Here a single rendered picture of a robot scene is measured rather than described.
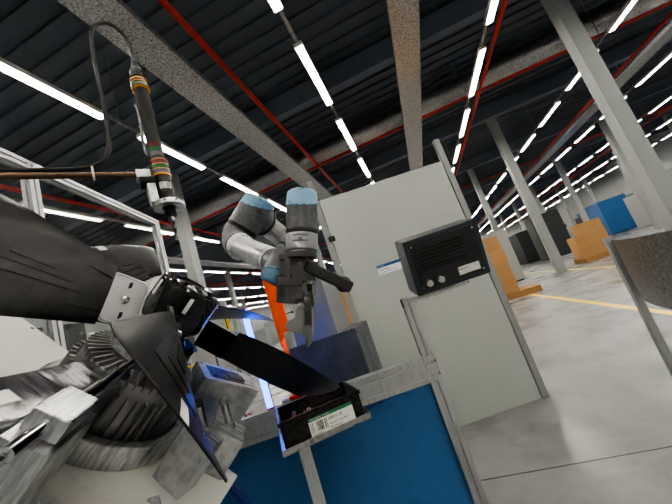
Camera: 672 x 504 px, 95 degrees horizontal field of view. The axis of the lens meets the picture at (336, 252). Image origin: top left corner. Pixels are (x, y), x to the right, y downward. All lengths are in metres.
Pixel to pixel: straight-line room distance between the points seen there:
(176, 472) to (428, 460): 0.76
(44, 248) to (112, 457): 0.34
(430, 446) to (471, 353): 1.60
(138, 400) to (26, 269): 0.26
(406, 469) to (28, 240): 1.08
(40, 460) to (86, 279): 0.27
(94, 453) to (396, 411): 0.79
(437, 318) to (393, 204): 0.98
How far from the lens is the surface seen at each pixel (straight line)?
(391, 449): 1.16
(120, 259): 0.89
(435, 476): 1.22
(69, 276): 0.63
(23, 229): 0.65
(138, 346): 0.37
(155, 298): 0.66
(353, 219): 2.60
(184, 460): 0.67
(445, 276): 1.09
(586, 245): 12.80
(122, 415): 0.67
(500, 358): 2.79
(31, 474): 0.48
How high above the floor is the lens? 1.09
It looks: 10 degrees up
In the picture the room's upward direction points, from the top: 19 degrees counter-clockwise
